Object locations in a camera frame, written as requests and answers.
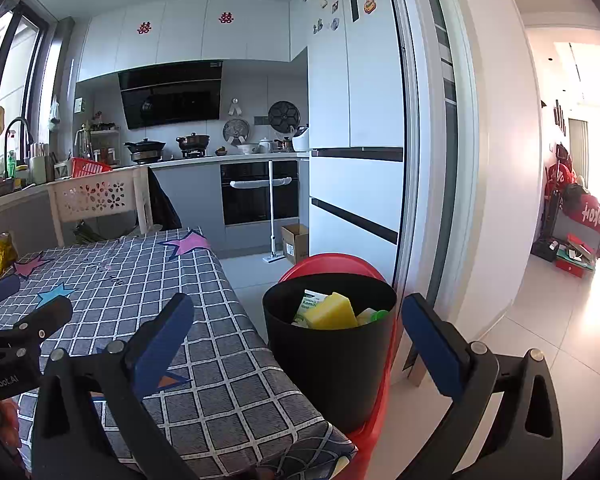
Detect black built-in oven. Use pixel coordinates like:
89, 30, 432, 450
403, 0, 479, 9
220, 161, 299, 227

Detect black trash bin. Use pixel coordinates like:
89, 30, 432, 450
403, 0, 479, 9
262, 277, 398, 433

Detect yellow wavy sponge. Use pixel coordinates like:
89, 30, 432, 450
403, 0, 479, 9
305, 292, 359, 330

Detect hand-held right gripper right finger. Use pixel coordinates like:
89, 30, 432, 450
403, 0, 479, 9
400, 292, 563, 480

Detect red shoe box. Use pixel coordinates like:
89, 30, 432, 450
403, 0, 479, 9
555, 232, 598, 278

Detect black wok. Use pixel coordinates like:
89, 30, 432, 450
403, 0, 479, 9
124, 139, 167, 163

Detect white upper cabinets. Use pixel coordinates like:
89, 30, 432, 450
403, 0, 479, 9
75, 0, 311, 83

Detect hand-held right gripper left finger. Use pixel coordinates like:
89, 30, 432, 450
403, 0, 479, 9
30, 292, 196, 480

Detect black lidded pot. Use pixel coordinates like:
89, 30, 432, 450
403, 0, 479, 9
176, 132, 211, 153

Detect white refrigerator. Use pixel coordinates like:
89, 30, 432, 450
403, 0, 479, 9
307, 0, 406, 281

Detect red plastic stool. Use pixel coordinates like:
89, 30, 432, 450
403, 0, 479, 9
279, 254, 403, 480

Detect red bags pile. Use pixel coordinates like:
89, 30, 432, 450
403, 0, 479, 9
545, 142, 600, 256

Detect cardboard box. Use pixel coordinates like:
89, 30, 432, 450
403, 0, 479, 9
281, 223, 310, 266

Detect red plastic basket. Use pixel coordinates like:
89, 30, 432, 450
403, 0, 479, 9
70, 157, 113, 178

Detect spice rack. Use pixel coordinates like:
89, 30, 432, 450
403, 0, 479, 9
87, 122, 121, 161

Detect dark round divided tray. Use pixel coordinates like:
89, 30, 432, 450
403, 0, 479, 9
267, 100, 301, 131

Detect black kitchen faucet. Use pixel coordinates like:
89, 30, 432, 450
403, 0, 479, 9
4, 116, 35, 161

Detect metal stand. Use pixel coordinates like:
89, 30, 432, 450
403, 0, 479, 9
75, 127, 93, 161

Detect black range hood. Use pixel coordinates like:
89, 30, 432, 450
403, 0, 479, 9
117, 59, 224, 131

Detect white utensil holder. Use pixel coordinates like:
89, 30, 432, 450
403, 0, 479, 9
29, 142, 48, 183

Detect beige flower cutout chair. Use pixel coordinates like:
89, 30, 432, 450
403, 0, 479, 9
46, 165, 153, 248

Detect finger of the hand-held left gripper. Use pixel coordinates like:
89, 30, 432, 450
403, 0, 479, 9
0, 296, 73, 349
0, 274, 21, 313

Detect black jacket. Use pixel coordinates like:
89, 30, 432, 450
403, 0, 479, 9
147, 166, 183, 231

